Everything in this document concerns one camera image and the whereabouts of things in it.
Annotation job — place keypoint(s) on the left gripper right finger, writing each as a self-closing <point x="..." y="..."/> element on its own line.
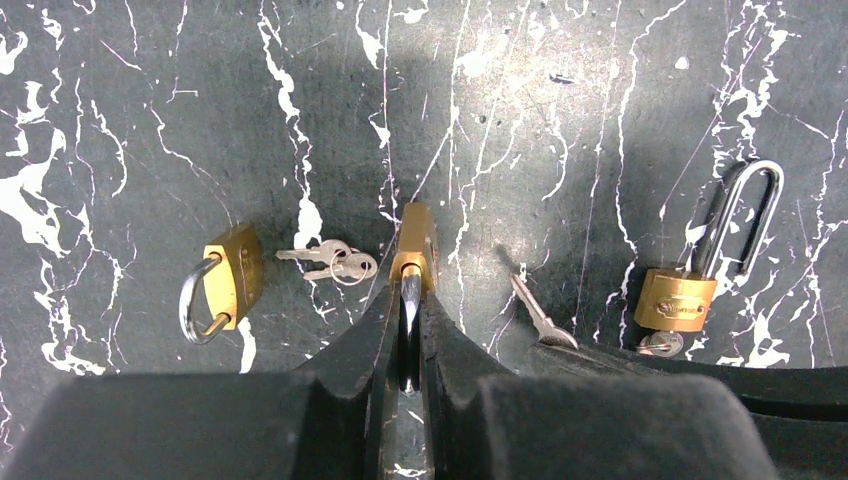
<point x="486" y="422"/>

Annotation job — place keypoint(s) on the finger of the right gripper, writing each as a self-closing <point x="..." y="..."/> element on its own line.
<point x="801" y="414"/>

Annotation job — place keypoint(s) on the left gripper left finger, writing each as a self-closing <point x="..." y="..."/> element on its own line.
<point x="329" y="418"/>

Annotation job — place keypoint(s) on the single silver key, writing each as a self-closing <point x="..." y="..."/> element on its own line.
<point x="548" y="333"/>

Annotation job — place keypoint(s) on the silver key pair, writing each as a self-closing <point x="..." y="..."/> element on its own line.
<point x="340" y="263"/>

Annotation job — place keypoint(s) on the small brass padlock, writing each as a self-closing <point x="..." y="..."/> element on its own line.
<point x="232" y="275"/>
<point x="674" y="302"/>

